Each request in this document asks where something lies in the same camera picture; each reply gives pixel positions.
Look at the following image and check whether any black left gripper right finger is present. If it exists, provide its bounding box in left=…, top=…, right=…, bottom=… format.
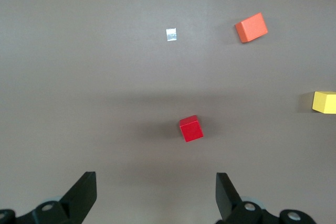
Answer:
left=215, top=173, right=316, bottom=224

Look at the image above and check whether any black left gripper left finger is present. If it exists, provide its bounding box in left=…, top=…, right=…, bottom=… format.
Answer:
left=0, top=171, right=98, bottom=224

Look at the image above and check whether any red wooden cube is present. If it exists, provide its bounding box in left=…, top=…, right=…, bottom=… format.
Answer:
left=179, top=115, right=204, bottom=143

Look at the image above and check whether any yellow wooden block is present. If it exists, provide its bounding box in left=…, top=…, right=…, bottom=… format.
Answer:
left=312, top=91, right=336, bottom=115

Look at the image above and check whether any orange wooden block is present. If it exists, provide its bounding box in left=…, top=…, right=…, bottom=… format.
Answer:
left=234, top=12, right=269, bottom=44

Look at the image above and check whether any small silver tape piece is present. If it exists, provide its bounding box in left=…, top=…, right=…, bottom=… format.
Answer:
left=165, top=28, right=177, bottom=42

